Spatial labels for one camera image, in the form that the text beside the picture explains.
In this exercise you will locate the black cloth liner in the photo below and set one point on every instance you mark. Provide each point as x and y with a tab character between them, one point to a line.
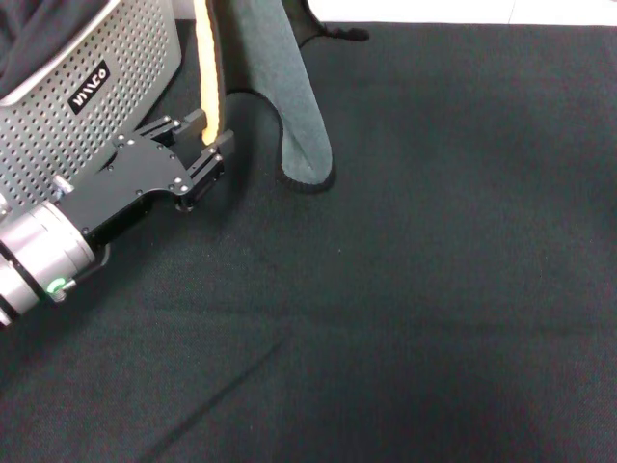
34	38

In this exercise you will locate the grey perforated storage box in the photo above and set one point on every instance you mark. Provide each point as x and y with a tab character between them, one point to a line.
48	144

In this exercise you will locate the yellow and grey towel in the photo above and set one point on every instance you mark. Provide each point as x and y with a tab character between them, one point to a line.
289	96

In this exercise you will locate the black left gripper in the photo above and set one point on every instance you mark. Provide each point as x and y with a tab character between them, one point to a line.
130	178

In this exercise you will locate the black tablecloth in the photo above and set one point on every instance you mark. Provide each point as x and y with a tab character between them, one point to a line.
385	313

